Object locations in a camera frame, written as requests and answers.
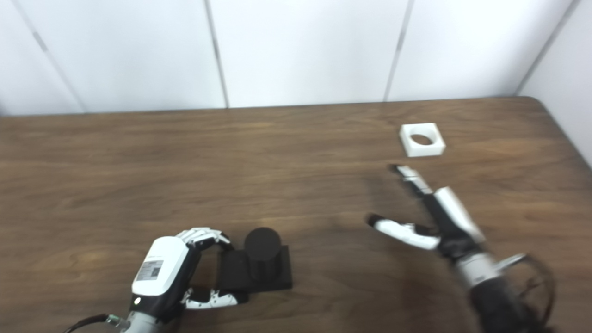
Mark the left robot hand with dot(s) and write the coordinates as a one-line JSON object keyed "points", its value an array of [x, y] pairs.
{"points": [[169, 277]]}

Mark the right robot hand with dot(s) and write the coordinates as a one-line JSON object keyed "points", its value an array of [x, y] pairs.
{"points": [[434, 217]]}

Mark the white square piece with hole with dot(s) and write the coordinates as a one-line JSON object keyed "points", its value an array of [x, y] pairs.
{"points": [[422, 138]]}

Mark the black peg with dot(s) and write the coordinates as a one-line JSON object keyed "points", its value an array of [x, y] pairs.
{"points": [[259, 263]]}

